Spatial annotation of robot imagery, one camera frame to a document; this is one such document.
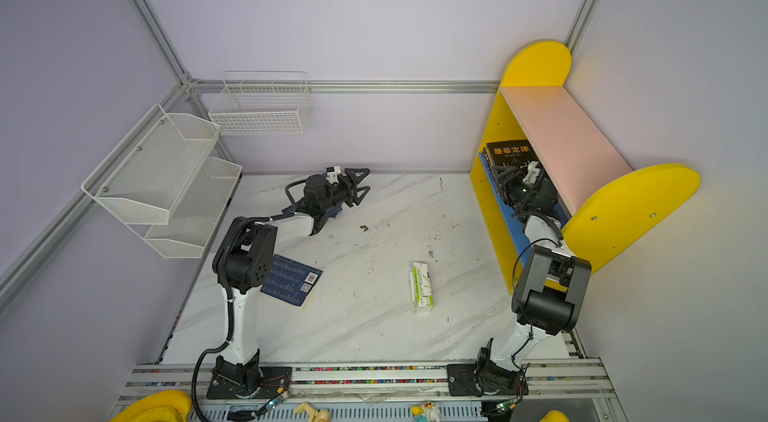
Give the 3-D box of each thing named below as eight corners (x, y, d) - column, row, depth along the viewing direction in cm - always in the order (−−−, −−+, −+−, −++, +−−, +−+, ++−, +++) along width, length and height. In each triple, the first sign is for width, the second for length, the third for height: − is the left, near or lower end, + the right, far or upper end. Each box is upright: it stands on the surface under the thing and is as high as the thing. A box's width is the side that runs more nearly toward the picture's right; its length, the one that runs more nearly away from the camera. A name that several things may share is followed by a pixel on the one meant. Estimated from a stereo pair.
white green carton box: (410, 311, 87) (411, 305, 83) (409, 268, 96) (409, 261, 92) (432, 311, 87) (434, 305, 83) (429, 268, 96) (430, 261, 92)
